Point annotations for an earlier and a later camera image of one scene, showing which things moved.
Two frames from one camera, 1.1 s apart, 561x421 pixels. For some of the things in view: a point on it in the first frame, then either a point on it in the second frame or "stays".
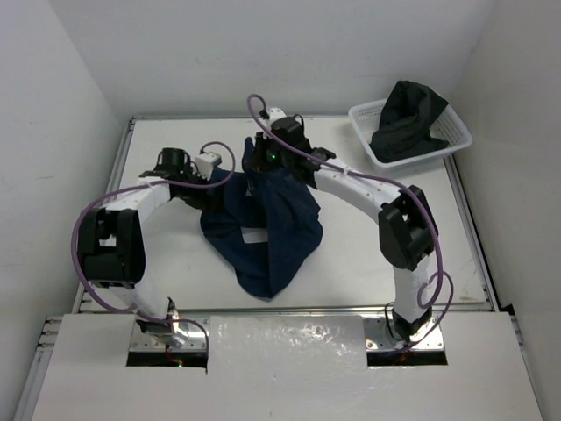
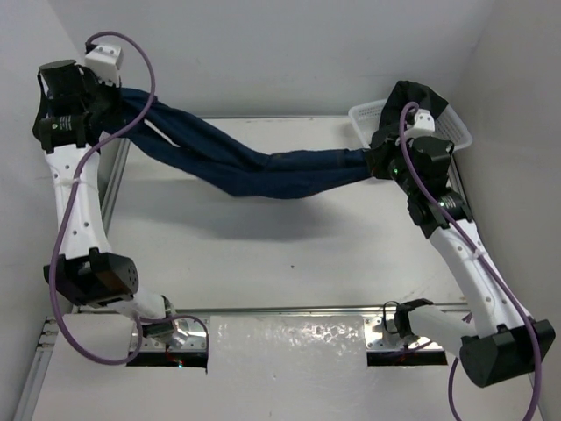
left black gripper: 204,200 -> 90,82
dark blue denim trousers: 265,196 -> 139,121
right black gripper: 259,153 -> 391,147
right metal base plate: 379,338 stays
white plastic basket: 447,125 stays
